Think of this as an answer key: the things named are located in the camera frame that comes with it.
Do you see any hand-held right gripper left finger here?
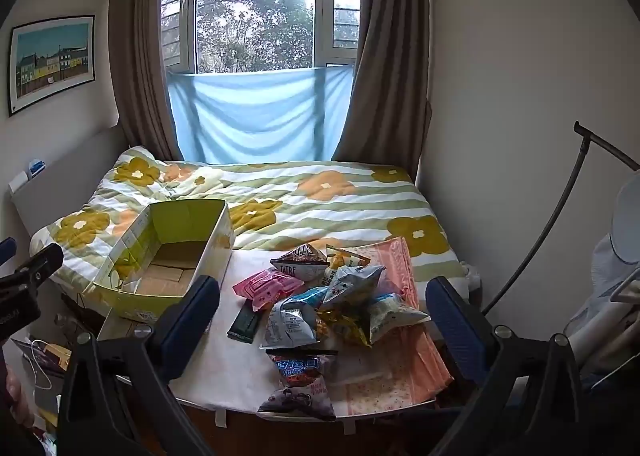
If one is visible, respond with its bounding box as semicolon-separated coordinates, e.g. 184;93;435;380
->
57;275;223;456

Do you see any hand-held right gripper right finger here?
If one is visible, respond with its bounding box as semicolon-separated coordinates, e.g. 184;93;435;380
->
425;277;586;456

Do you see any dark green snack packet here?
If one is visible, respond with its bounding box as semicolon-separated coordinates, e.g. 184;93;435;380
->
226;306;261;345

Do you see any yellow-green cardboard box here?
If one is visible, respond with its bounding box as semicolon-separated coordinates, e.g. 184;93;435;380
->
82;198;236;323

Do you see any pink striped snack packet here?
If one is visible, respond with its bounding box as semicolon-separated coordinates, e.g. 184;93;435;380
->
232;270;306;313

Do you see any grey-blue chip bag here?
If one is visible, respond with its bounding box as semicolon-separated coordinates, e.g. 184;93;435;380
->
259;286;331;350

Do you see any silver snack packet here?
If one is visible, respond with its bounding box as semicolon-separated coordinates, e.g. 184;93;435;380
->
320;265;386;313

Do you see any yellow snack packet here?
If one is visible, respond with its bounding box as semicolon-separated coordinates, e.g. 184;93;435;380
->
315;308;374;348

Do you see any dark brown snack packet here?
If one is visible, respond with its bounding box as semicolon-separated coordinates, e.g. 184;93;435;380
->
270;243;331;283

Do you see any blue and red snack packet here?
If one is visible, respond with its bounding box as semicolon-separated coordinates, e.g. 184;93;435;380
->
265;348;339;390

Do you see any orange-yellow snack packet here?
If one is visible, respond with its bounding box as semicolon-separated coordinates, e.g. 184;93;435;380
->
325;245;372;281

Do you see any purple and white snack packet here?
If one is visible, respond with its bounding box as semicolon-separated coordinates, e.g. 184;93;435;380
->
257;383;337;421

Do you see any person's left hand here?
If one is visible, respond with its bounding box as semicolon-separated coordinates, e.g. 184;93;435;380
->
5;373;34;429

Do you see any orange patterned tablecloth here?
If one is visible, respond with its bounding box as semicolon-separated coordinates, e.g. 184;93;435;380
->
345;236;454;418

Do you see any white bed headboard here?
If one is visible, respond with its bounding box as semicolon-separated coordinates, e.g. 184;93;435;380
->
7;126;126;239

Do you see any black metal stand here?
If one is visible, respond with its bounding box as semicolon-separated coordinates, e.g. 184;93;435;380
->
480;122;640;317

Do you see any floral striped blanket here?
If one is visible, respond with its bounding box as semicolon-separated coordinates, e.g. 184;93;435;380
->
30;146;469;297

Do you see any white and blue garment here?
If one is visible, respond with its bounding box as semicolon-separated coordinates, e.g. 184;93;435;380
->
565;176;640;389

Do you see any framed picture of houses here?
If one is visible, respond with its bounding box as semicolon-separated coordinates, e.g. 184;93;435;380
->
7;14;97;117

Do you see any light blue cloth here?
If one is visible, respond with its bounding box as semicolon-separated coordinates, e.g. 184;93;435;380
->
167;63;356;165

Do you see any brown curtain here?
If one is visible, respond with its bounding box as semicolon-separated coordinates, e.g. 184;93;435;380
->
331;0;433;183
107;0;185;163

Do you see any window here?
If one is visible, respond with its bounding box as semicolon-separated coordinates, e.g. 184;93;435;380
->
161;0;363;75

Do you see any white cable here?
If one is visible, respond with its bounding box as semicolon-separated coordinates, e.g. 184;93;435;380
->
30;338;67;390

